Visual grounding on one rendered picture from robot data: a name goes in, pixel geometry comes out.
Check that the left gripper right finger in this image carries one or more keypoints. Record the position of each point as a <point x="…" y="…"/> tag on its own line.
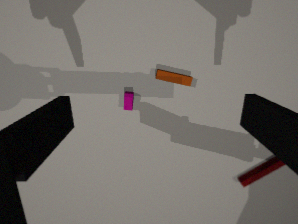
<point x="274" y="126"/>

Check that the orange rod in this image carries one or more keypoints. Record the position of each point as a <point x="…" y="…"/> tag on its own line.
<point x="173" y="77"/>

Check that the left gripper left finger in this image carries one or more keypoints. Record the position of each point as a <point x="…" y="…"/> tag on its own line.
<point x="24" y="146"/>

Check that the dark red rod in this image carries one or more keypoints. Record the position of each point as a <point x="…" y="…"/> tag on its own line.
<point x="260" y="171"/>

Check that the magenta rod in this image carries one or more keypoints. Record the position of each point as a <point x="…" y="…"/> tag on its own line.
<point x="128" y="100"/>

